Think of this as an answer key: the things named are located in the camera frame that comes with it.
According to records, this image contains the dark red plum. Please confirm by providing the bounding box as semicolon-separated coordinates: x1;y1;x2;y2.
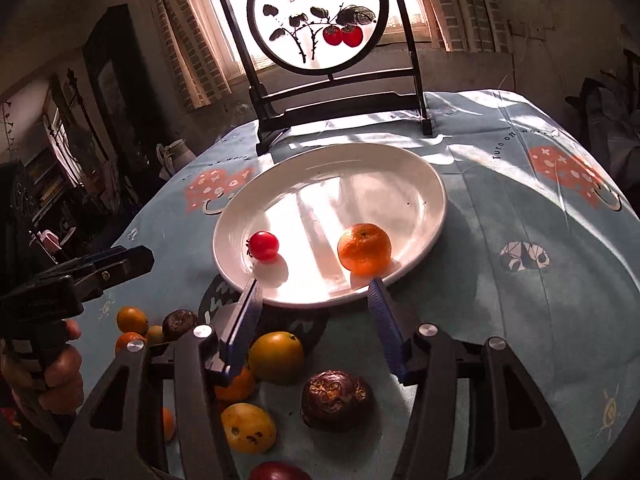
248;462;311;480

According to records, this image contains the yellow green round fruit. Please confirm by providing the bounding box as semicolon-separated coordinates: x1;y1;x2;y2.
248;332;305;385

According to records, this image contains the red cherry tomato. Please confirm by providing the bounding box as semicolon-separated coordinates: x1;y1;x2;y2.
246;231;280;262

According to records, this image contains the orange mandarin with stem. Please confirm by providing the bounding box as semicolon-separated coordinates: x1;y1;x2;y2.
337;223;392;276

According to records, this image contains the left hand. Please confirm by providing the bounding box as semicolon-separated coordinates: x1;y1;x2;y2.
1;344;85;424

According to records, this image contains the small red tomato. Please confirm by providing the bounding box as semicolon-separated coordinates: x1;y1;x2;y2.
163;408;176;443

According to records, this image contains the large ribbed mandarin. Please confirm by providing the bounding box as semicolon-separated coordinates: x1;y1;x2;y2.
114;332;148;356

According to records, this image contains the yellow orange round fruit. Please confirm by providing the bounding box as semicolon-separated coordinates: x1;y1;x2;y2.
116;307;149;336

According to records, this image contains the yellow spotted fruit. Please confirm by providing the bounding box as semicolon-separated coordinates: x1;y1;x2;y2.
220;403;278;454

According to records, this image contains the small yellow fruit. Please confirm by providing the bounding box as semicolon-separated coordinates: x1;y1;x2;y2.
145;325;164;346

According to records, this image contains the small orange fruit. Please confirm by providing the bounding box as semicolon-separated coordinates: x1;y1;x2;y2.
215;366;257;404

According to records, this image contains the dark brown water chestnut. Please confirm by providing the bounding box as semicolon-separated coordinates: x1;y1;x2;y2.
162;309;198;341
300;370;374;432

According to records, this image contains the light blue patterned tablecloth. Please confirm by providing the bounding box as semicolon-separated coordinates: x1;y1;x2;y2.
78;90;639;479

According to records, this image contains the white thermos jug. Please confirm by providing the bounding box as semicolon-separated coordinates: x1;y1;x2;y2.
156;139;196;181

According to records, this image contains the white oval plate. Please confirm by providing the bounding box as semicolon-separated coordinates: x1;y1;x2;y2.
213;143;448;309

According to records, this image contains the left checkered curtain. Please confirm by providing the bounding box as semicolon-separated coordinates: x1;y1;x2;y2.
153;0;243;112

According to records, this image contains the checkered curtain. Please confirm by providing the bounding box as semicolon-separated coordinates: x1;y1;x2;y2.
423;0;512;53
153;0;243;112

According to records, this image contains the round painted table screen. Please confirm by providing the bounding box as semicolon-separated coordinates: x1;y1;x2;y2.
219;0;433;155

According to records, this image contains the right checkered curtain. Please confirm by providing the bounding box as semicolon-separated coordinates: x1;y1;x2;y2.
423;0;512;53

